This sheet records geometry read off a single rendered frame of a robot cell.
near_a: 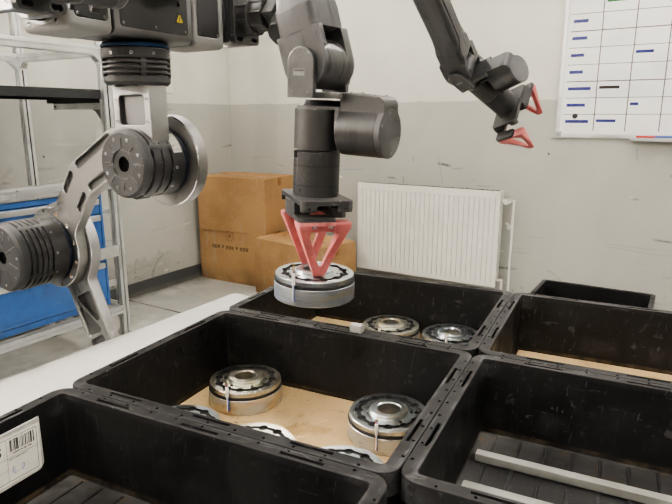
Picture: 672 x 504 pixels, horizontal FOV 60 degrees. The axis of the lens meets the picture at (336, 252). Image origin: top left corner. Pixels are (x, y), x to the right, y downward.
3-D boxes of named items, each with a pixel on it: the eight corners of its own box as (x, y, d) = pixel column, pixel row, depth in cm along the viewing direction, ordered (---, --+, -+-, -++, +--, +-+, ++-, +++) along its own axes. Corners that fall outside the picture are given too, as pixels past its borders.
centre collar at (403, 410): (364, 417, 73) (364, 413, 73) (375, 400, 77) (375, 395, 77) (402, 425, 71) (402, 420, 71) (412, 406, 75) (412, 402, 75)
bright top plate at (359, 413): (337, 427, 71) (337, 423, 71) (363, 391, 80) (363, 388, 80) (418, 443, 68) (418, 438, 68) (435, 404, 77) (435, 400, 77)
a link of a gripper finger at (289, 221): (327, 260, 80) (329, 193, 78) (344, 275, 74) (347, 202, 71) (278, 262, 78) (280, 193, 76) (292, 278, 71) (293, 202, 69)
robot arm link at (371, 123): (328, 51, 73) (287, 46, 66) (412, 50, 67) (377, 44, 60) (325, 148, 76) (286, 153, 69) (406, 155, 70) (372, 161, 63)
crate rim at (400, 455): (66, 403, 67) (64, 384, 66) (224, 322, 93) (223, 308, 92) (393, 502, 50) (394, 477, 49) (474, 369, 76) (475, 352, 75)
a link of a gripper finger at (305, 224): (332, 264, 78) (335, 195, 76) (350, 280, 72) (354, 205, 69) (282, 267, 76) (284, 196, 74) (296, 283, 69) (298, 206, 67)
